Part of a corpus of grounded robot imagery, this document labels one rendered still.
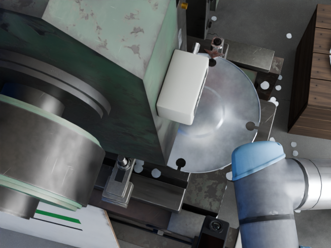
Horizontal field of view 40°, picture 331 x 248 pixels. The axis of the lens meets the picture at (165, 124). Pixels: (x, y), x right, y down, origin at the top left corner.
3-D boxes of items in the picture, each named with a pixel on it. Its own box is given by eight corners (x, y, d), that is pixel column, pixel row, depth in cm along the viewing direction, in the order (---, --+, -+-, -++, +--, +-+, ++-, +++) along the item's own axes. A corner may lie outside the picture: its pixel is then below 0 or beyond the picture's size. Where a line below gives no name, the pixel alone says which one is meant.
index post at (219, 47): (222, 54, 118) (224, 36, 109) (219, 64, 118) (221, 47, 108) (212, 51, 119) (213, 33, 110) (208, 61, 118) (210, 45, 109)
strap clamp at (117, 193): (148, 141, 113) (144, 130, 103) (126, 208, 108) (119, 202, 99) (125, 135, 114) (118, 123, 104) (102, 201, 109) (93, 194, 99)
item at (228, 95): (156, 41, 112) (155, 40, 111) (273, 71, 108) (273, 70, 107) (117, 152, 105) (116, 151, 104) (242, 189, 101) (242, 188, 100)
